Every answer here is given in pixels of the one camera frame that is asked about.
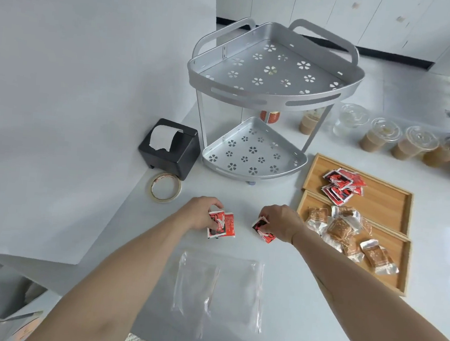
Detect person's right hand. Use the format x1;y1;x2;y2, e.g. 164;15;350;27
256;203;309;246

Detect silver two-tier corner shelf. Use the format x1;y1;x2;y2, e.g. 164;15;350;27
177;9;370;194

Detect person's left forearm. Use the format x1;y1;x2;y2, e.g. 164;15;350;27
23;198;198;341

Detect pile of red packets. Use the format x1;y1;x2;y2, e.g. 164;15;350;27
320;166;369;209

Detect clear tape roll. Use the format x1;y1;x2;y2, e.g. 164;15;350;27
146;171;184;205

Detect white cabinets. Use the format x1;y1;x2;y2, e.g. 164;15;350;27
210;0;450;73

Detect person's right forearm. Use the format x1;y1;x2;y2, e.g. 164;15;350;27
283;226;450;341

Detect clear plastic bag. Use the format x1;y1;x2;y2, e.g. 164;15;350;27
169;250;223;341
195;254;269;335

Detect red snack packet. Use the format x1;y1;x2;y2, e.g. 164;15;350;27
206;209;227;240
221;212;238;239
250;216;279;245

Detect black box holder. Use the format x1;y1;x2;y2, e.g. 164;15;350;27
136;116;204;182

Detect red can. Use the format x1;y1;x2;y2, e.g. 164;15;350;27
259;109;281;125

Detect person's left hand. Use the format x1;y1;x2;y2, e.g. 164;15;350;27
177;194;226;234

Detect clear cup with water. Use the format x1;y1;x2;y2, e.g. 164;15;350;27
332;102;372;141

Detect pile of brown biscuit packets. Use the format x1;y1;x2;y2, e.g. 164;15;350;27
302;202;405;277

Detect lidded milk tea cup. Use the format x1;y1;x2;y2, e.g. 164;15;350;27
421;130;450;170
359;115;405;156
390;124;441;164
298;106;328;138

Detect wooden tray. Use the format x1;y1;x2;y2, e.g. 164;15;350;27
289;189;416;298
298;152;417;237

